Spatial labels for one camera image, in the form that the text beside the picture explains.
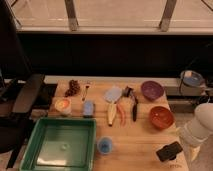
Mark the orange carrot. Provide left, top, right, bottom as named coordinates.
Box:
left=117, top=103, right=126, bottom=126

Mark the blue sponge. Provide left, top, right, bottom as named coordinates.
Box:
left=83, top=100, right=94, bottom=117

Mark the yellow banana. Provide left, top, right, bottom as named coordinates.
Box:
left=107, top=103, right=117, bottom=126

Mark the green plastic bin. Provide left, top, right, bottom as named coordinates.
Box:
left=19, top=118, right=96, bottom=171

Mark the black office chair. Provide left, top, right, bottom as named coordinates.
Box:
left=0, top=0, right=44, bottom=168

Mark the brown grape bunch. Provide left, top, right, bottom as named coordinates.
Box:
left=65, top=80, right=80, bottom=97

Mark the black handled tool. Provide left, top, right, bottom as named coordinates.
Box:
left=124, top=87, right=138, bottom=121

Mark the orange white cup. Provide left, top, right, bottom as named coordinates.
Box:
left=55, top=98, right=71, bottom=115

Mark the small blue cup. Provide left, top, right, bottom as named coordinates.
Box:
left=97, top=137, right=113, bottom=155

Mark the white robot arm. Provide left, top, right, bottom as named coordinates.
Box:
left=178, top=103, right=213, bottom=161

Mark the small dark spoon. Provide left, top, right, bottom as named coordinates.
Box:
left=82, top=85, right=90, bottom=101

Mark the blue round base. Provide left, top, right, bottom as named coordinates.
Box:
left=180, top=70, right=204, bottom=87

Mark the red bowl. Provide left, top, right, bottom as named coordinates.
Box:
left=149, top=106, right=174, bottom=130

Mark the purple bowl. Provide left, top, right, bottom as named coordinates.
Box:
left=141, top=81, right=164, bottom=101

